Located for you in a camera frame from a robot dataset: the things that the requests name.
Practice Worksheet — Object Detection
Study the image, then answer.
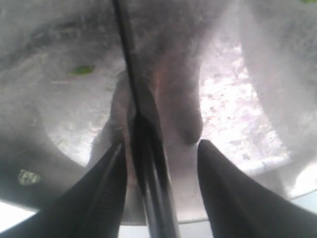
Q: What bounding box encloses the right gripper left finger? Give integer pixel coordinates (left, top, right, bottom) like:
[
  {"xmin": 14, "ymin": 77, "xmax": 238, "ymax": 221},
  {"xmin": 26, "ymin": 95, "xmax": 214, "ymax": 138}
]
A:
[{"xmin": 0, "ymin": 144, "xmax": 127, "ymax": 238}]

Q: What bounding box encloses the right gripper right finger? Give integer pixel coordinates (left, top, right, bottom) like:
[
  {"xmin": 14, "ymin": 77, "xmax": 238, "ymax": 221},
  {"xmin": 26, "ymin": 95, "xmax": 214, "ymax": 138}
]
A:
[{"xmin": 197, "ymin": 139, "xmax": 317, "ymax": 238}]

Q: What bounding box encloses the black handled knife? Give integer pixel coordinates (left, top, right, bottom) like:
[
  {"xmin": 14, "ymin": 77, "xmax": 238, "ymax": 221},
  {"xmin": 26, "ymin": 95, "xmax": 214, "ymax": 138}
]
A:
[{"xmin": 112, "ymin": 0, "xmax": 180, "ymax": 238}]

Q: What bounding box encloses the green chili pepper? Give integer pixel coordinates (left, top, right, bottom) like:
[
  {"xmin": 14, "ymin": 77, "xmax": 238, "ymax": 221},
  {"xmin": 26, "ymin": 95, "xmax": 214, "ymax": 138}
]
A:
[{"xmin": 68, "ymin": 65, "xmax": 95, "ymax": 75}]

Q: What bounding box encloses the round steel plate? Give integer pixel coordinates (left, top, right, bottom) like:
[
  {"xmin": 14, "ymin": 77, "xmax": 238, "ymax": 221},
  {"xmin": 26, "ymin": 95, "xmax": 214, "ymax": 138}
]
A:
[{"xmin": 0, "ymin": 0, "xmax": 317, "ymax": 223}]

